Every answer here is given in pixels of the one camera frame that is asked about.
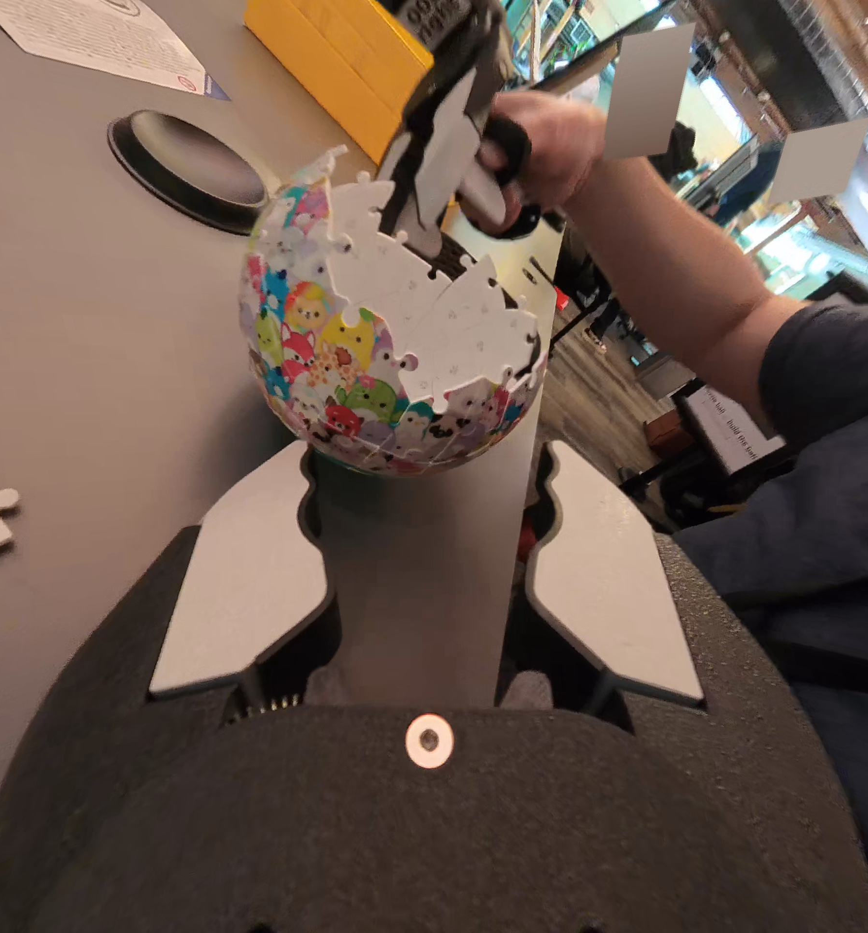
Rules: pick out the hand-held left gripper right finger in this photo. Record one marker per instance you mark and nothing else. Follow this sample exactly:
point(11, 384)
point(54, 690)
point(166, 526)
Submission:
point(608, 590)

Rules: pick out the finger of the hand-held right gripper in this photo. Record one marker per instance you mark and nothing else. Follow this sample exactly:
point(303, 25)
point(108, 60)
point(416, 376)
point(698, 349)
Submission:
point(394, 157)
point(448, 146)

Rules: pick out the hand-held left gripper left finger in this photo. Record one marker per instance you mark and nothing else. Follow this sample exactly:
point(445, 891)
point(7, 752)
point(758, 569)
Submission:
point(244, 590)

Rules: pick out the partly built puzzle ball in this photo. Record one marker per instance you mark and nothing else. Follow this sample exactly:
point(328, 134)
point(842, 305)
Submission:
point(346, 364)

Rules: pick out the person's right forearm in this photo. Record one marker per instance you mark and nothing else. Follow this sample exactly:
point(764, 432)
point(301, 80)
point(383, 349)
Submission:
point(667, 277)

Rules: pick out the black ball stand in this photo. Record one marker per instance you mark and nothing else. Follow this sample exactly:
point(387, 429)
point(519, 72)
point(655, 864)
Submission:
point(193, 167)

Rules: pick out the person's right hand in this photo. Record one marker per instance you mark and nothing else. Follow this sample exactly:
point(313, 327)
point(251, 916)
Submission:
point(565, 153)

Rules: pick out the orange cloth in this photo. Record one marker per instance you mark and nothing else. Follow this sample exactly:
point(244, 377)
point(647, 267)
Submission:
point(527, 543)

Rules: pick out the yellow plastic bin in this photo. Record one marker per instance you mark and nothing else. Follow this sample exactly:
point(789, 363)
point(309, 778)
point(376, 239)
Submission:
point(332, 58)

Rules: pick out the black cushioned pad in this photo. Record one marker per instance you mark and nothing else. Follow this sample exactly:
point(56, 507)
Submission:
point(455, 262)

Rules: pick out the black framed white sign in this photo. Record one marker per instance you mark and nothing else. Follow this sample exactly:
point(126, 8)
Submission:
point(725, 430)

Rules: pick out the folded instruction leaflet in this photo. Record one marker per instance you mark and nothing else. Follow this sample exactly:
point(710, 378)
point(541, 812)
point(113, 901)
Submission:
point(98, 36)

